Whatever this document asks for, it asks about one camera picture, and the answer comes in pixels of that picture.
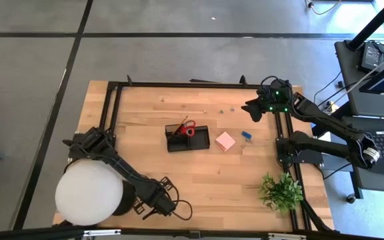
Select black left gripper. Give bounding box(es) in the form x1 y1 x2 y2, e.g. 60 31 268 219
132 176 179 217

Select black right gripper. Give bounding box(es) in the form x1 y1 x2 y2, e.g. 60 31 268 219
241 79 295 123

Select pink sticky note pad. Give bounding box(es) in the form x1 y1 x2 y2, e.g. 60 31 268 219
214 131 237 153

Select black mesh desk organizer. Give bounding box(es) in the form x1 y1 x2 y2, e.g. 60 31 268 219
165 124 211 153

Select black round lamp base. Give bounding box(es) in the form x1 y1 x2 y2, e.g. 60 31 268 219
111 179 137 216

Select green artificial plant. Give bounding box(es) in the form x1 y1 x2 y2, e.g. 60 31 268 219
258 171 305 216

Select black monitor cart shelf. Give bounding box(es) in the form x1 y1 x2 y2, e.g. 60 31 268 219
334 39 384 120

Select black power adapter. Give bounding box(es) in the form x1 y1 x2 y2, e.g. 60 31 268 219
357 41 384 73

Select black laptop cart shelf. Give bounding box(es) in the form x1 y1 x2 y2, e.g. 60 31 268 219
341 115 384 194

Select black cart pole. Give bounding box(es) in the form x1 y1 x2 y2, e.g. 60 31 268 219
347 0 384 51

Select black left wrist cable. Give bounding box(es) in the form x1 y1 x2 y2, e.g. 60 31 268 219
170 185 193 221

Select silver metal bracket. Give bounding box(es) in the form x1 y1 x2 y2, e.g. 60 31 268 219
83 229 122 237
267 233 308 240

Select black aluminium table frame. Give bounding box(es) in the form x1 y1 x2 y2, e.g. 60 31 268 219
102 75 335 234

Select red-handled scissors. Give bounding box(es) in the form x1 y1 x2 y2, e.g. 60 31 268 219
178 119 197 138

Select black floor cable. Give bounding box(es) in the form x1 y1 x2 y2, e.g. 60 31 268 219
307 71 346 116

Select black camera mount beam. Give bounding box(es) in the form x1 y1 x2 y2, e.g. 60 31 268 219
0 225 384 240

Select yellow cable with black plug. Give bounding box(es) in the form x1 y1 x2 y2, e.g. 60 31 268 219
306 0 343 16

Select white cable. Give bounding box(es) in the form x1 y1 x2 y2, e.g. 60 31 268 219
331 48 384 101

